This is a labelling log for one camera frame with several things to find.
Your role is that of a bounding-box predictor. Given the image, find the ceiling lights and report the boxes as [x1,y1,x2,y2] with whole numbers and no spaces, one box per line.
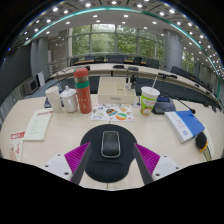
[14,0,223,73]

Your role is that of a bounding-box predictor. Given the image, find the black computer mouse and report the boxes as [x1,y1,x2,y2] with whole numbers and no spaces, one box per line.
[100,130,122,159]

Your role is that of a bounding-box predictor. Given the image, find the black mouse pad with wrist rest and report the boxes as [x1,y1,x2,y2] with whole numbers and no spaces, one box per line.
[79,123,138,184]

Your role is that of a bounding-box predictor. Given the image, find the colourful sticker sheet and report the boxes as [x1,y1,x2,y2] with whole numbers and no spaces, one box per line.
[90,103,135,122]

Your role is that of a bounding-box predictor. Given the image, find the white lidded ceramic mug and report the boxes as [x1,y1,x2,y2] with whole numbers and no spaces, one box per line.
[60,85,79,114]

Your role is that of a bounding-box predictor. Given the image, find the red and white magazine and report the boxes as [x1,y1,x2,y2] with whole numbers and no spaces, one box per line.
[8,130,26,163]

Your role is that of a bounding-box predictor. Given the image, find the black conference microphone console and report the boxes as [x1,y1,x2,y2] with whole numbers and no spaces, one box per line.
[152,89,197,115]

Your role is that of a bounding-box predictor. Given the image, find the white paper cup stack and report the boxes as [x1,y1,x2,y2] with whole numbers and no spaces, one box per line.
[44,85,64,114]

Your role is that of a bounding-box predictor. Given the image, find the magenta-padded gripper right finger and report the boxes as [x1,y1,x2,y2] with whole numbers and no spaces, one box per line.
[132,142,183,186]

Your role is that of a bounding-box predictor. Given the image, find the cream cardboard box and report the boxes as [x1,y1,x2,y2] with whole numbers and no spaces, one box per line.
[96,76,137,105]

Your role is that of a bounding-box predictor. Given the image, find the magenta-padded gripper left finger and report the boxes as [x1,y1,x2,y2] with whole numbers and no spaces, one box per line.
[43,141,93,186]

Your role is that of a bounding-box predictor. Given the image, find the cream booklet with red heading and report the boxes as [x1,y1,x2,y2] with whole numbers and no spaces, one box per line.
[22,107,54,142]

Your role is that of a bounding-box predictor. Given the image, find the green printed paper cup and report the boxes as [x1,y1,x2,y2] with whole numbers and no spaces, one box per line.
[139,77,161,116]

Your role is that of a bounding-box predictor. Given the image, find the black handheld microphone yellow band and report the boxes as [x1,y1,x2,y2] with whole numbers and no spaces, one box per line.
[194,131,214,163]

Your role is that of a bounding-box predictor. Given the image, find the black gooseneck microphone unit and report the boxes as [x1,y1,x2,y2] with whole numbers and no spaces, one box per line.
[43,96,54,109]

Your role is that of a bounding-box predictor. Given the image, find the red thermos bottle green band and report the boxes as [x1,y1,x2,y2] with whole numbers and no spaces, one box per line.
[73,67,93,115]

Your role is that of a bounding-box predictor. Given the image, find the blue and white book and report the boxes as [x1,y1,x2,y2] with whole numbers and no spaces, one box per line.
[163,109,206,144]

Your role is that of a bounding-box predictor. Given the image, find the white box appliance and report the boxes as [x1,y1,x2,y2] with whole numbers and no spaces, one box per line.
[22,77,39,96]

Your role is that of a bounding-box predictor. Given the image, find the curved conference desk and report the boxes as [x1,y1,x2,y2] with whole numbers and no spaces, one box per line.
[49,63,222,113]

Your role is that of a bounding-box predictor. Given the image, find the dark office chairs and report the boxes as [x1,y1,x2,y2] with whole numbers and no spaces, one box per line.
[69,54,214,88]

